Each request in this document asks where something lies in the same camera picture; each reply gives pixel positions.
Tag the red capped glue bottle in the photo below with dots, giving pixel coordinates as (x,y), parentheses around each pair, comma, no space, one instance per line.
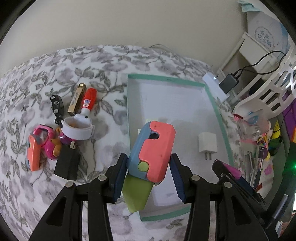
(88,101)

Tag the black toy car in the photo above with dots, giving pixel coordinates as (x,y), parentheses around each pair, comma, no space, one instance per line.
(57,108)

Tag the pink kids watch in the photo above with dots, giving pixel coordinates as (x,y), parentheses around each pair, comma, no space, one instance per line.
(43,133)

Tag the metal scissors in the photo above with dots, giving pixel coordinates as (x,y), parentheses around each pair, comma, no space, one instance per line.
(251,159)

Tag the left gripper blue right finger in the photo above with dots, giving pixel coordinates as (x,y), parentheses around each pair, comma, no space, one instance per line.
(181,176)

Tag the black power adapter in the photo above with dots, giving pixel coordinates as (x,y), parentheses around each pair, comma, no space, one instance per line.
(68,162)

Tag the teal rimmed white tray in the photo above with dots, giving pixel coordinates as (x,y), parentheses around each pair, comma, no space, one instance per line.
(187,105)

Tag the clear plastic bag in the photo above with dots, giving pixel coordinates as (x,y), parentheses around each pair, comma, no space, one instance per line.
(252,126)

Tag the coral blue green toy knife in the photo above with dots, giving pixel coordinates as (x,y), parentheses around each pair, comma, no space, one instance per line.
(147,165)

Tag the orange blue toy knife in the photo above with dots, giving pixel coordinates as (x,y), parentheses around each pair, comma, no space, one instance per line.
(33,152)

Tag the gold rectangular lighter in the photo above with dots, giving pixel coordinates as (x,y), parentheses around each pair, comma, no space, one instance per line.
(76,101)

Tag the white power strip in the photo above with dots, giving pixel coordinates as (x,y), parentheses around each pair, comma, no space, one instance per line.
(213,83)

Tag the pink puppy toy figure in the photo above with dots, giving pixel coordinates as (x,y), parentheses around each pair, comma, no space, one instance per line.
(54,142)

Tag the white power adapter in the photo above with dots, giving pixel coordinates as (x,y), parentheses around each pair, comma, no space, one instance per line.
(207,144)

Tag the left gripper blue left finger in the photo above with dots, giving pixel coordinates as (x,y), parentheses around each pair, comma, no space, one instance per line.
(116,176)

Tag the white lattice basket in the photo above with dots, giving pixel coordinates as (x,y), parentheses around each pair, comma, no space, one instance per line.
(276,94)

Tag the floral grey white blanket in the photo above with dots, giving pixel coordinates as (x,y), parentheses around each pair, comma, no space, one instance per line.
(39,205)

